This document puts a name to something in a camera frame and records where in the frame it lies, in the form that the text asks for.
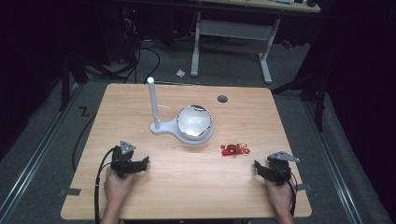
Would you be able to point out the crumpled white paper scrap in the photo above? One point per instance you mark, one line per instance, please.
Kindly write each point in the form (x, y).
(180, 73)

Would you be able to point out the grey round table grommet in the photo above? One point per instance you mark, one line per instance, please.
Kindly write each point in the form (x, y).
(222, 99)

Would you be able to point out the person's right hand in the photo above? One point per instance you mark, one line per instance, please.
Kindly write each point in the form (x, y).
(280, 197)

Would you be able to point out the pile of red peels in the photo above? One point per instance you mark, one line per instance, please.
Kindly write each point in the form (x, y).
(234, 150)

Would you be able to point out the grey tape strip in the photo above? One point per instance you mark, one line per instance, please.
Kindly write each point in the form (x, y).
(70, 191)
(304, 187)

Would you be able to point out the person's left hand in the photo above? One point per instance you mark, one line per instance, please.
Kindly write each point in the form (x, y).
(117, 186)

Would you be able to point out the black floor tape mark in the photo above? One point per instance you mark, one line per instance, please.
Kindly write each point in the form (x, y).
(84, 111)

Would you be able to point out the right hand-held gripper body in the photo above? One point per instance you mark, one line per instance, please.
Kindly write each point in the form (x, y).
(280, 168)

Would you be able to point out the white stand with pole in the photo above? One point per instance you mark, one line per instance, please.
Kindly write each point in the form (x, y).
(165, 127)

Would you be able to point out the metal floor rail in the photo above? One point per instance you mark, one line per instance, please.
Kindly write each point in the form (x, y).
(333, 168)
(34, 155)

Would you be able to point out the wooden desk top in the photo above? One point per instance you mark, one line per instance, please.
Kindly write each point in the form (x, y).
(280, 5)

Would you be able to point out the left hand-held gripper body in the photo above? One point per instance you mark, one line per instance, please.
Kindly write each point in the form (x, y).
(122, 161)

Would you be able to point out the white metal desk frame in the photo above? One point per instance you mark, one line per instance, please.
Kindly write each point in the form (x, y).
(236, 30)

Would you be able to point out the black metal stand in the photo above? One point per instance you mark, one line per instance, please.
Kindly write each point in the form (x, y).
(65, 84)
(320, 93)

